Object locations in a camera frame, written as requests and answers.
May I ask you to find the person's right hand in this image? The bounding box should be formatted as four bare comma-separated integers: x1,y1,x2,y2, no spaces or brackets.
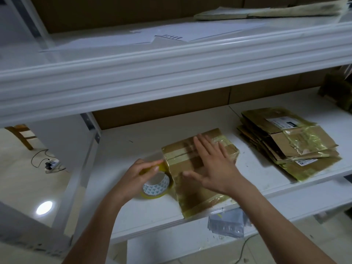
182,133,252,198

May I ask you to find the person's left hand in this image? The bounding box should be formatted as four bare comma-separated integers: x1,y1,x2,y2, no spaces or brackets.
110,158,165,205

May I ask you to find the yellow tape roll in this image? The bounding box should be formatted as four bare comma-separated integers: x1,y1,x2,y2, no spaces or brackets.
137,164,175,199

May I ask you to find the large plain cardboard box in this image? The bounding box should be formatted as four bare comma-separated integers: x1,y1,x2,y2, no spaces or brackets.
161,127,241,219

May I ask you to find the stack of cardboard boxes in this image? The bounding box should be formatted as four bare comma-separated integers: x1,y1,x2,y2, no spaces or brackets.
237,106,342,183

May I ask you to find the white metal shelf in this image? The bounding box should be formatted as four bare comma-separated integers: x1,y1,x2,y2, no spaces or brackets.
0,0,352,264

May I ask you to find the labelled taped cardboard box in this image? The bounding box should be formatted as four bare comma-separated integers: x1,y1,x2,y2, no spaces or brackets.
318,71,352,111

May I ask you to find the person's left forearm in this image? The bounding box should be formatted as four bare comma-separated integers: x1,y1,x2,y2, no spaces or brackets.
62,192,131,264

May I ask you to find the person's right forearm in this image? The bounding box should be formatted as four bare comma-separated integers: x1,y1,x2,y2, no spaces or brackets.
234,180,337,264

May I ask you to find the package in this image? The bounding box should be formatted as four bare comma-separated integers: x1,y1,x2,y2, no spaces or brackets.
193,0,351,21

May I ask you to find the white power strip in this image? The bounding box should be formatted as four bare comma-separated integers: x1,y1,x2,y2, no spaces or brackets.
44,158,61,172

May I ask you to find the wooden chair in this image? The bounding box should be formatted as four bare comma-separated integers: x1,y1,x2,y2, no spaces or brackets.
5,124,39,151

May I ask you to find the white paper sheet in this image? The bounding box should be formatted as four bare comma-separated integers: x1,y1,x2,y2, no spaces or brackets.
129,21,271,43
40,32,155,52

